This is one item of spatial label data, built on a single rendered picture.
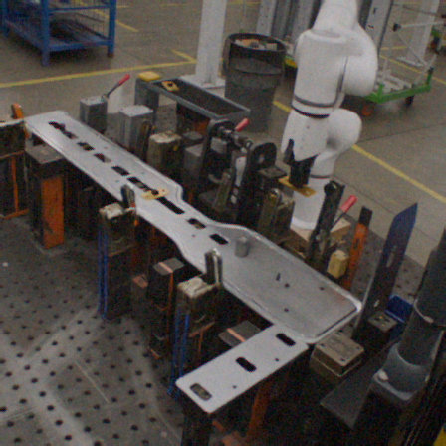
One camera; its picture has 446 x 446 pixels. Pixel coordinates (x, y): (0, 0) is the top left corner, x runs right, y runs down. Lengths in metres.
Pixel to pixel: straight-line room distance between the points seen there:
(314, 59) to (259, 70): 3.36
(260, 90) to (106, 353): 3.29
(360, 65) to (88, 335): 1.01
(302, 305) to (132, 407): 0.48
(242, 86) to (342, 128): 2.72
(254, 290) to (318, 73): 0.52
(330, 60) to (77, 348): 0.99
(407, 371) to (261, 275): 1.04
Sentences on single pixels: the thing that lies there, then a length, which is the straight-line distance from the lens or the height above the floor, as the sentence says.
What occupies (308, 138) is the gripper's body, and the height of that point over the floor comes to 1.38.
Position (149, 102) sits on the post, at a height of 1.07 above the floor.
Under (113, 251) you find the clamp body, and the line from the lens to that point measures 1.55.
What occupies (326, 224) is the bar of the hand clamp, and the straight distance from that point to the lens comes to 1.44.
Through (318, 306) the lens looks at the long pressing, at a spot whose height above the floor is 1.00.
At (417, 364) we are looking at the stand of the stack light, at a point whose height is 1.58.
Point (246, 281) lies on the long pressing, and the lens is 1.38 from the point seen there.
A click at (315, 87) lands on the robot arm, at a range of 1.15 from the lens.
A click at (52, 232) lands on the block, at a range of 1.92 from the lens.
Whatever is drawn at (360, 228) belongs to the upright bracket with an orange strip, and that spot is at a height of 1.14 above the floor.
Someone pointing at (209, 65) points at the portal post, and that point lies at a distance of 5.65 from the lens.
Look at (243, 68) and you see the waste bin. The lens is 4.50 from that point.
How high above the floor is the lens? 1.83
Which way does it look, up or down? 32 degrees down
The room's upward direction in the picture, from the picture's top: 8 degrees clockwise
